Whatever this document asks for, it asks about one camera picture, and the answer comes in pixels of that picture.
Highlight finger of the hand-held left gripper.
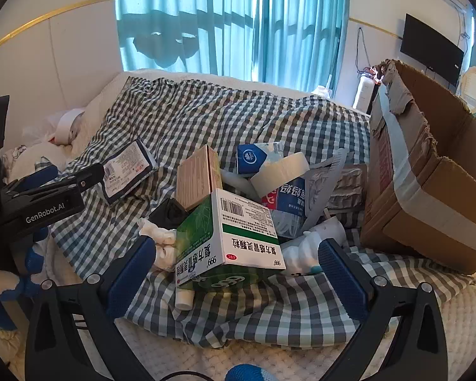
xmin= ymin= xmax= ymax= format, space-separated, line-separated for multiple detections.
xmin=43 ymin=163 xmax=106 ymax=197
xmin=6 ymin=165 xmax=60 ymax=193

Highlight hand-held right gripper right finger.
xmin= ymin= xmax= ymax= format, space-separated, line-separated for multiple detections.
xmin=317 ymin=238 xmax=449 ymax=381

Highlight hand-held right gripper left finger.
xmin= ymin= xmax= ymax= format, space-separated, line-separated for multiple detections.
xmin=24 ymin=235 xmax=159 ymax=381

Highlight dark blue wet wipes pack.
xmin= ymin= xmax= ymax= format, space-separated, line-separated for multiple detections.
xmin=101 ymin=139 xmax=159 ymax=206

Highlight white tissue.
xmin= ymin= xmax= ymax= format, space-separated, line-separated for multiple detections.
xmin=137 ymin=218 xmax=179 ymax=272

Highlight small white tube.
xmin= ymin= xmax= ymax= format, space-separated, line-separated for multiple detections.
xmin=175 ymin=286 xmax=195 ymax=311

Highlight clear jar with blue label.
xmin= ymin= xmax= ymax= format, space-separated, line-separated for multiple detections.
xmin=261 ymin=180 xmax=322 ymax=243

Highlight silver blister pack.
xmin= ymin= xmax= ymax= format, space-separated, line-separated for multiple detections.
xmin=326 ymin=164 xmax=369 ymax=211

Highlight brown cardboard box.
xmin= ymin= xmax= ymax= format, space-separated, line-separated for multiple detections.
xmin=360 ymin=59 xmax=476 ymax=274

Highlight small brown carton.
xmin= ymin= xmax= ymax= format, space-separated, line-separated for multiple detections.
xmin=175 ymin=145 xmax=223 ymax=212

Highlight green and white medicine box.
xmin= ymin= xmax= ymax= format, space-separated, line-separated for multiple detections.
xmin=175 ymin=188 xmax=286 ymax=290

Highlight grey comb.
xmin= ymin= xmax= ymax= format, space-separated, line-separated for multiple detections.
xmin=321 ymin=148 xmax=347 ymax=191

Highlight white tape roll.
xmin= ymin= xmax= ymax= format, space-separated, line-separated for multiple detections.
xmin=249 ymin=153 xmax=311 ymax=199

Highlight blue and white tissue pack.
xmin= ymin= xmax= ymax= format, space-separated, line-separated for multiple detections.
xmin=236 ymin=142 xmax=286 ymax=177

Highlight person's left hand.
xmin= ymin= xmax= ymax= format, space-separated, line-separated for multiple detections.
xmin=0 ymin=242 xmax=50 ymax=330

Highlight person's right hand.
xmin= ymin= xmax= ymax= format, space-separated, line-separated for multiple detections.
xmin=224 ymin=364 xmax=280 ymax=381

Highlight clear plastic bag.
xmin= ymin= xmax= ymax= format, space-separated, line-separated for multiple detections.
xmin=22 ymin=109 xmax=64 ymax=145

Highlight white paper roll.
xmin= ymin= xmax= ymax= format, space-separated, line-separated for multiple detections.
xmin=56 ymin=107 xmax=86 ymax=144

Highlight checkered blanket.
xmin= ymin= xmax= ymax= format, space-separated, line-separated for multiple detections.
xmin=50 ymin=75 xmax=474 ymax=350

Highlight white floor appliance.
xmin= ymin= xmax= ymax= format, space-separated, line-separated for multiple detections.
xmin=352 ymin=77 xmax=375 ymax=114

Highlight teal window curtain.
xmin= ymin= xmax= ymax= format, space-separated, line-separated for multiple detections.
xmin=112 ymin=0 xmax=350 ymax=96

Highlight white oval mirror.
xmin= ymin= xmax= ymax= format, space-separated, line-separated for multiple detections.
xmin=459 ymin=65 xmax=476 ymax=120

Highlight hanging wall cables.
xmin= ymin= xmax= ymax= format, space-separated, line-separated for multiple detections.
xmin=355 ymin=27 xmax=371 ymax=76

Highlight black wall television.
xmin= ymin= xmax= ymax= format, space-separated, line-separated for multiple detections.
xmin=400 ymin=13 xmax=465 ymax=87

